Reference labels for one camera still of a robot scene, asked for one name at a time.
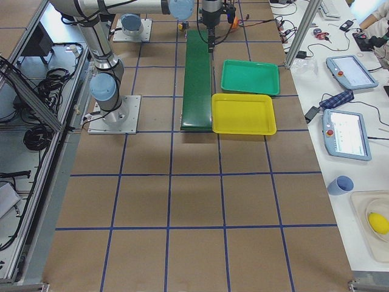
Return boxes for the white bowl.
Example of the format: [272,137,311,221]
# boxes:
[365,198,388,242]

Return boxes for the yellow plastic tray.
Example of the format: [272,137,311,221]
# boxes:
[212,93,277,136]

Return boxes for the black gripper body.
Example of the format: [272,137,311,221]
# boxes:
[207,27,215,52]

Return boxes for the yellow lemon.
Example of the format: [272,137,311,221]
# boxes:
[368,212,388,235]

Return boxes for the aluminium frame post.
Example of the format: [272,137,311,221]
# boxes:
[284,0,321,69]

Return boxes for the blue plaid pouch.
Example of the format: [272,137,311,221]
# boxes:
[319,90,354,110]

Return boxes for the beige serving tray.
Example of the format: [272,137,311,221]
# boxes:
[350,190,388,263]

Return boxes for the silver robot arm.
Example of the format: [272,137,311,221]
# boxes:
[196,0,223,53]
[50,1,194,126]

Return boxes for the red black wire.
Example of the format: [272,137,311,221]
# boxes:
[238,18,278,27]

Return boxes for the green conveyor belt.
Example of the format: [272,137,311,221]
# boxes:
[181,30,212,131]

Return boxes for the near teach pendant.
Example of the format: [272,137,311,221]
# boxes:
[322,109,372,161]

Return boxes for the far teach pendant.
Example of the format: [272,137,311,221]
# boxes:
[326,55,379,90]

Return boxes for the green plastic tray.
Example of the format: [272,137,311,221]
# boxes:
[221,60,280,96]

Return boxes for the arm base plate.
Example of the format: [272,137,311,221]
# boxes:
[112,18,153,43]
[88,96,141,134]

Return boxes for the black power adapter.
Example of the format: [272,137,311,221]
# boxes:
[305,106,320,123]

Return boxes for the blue plastic cup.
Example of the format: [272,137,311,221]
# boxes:
[327,175,354,195]

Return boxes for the teach pendant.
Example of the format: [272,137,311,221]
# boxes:
[326,55,379,90]
[322,109,372,161]

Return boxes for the orange cylinder with 4680 print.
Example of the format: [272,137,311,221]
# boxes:
[229,16,238,29]

